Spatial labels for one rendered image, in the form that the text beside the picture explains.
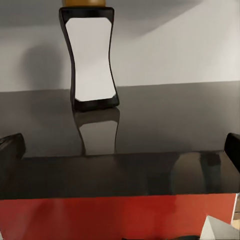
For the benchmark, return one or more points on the bottle of coffee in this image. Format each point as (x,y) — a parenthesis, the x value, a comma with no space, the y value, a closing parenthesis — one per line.
(87,26)

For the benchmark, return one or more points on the shelf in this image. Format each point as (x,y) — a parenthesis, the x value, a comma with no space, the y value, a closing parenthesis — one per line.
(161,140)

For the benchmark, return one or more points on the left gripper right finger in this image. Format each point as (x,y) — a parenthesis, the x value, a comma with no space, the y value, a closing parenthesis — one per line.
(232,149)

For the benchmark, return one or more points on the paper coffee filter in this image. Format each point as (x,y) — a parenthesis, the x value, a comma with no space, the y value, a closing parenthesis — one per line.
(215,229)

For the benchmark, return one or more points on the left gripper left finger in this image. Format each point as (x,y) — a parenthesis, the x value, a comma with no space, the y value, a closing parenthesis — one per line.
(12,149)

